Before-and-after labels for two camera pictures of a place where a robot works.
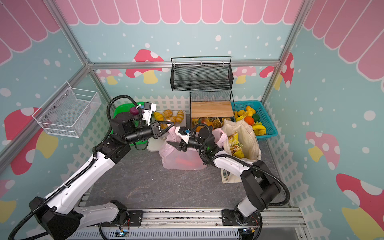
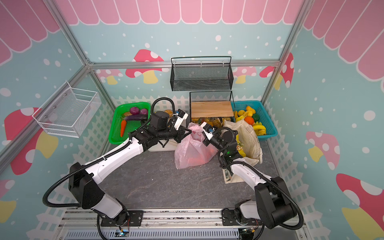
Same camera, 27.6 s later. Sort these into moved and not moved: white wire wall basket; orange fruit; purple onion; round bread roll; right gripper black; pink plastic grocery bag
Moved: right gripper black; pink plastic grocery bag
Not moved: white wire wall basket; orange fruit; purple onion; round bread roll
